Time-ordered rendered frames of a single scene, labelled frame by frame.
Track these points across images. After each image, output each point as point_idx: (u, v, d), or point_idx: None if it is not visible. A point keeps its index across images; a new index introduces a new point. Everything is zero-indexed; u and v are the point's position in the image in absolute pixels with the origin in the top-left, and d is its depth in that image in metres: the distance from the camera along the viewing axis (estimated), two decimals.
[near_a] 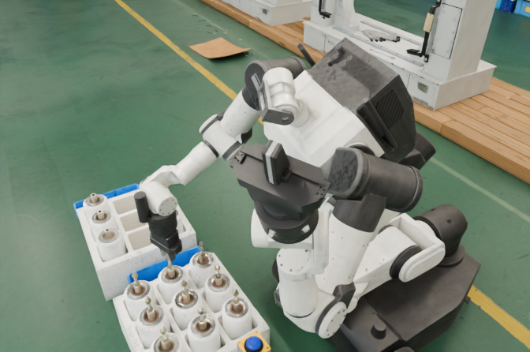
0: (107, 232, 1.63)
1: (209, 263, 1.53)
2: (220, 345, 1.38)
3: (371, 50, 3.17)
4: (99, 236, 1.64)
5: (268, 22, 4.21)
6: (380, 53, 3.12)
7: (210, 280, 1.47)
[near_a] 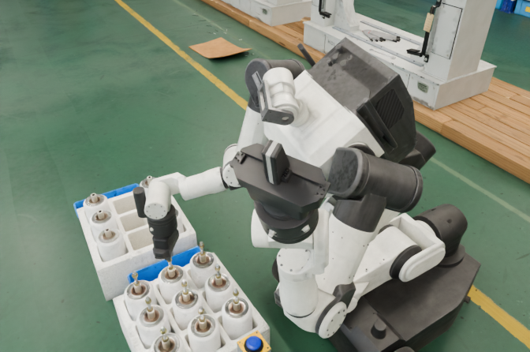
0: (107, 232, 1.63)
1: (209, 263, 1.53)
2: (220, 345, 1.38)
3: (371, 50, 3.17)
4: (99, 236, 1.64)
5: (268, 22, 4.21)
6: (380, 53, 3.12)
7: (210, 280, 1.47)
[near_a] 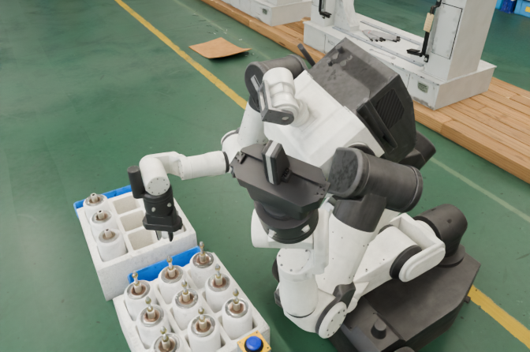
0: (107, 232, 1.63)
1: (209, 263, 1.53)
2: (220, 345, 1.38)
3: (371, 50, 3.17)
4: (99, 236, 1.64)
5: (268, 22, 4.21)
6: (380, 53, 3.12)
7: (210, 280, 1.47)
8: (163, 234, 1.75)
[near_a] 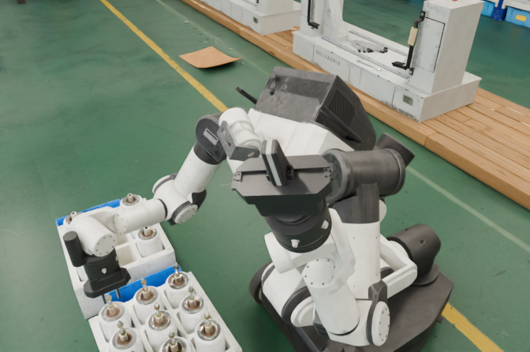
0: None
1: (184, 283, 1.55)
2: None
3: (358, 61, 3.19)
4: None
5: (259, 31, 4.23)
6: (367, 65, 3.14)
7: (184, 301, 1.49)
8: (142, 253, 1.77)
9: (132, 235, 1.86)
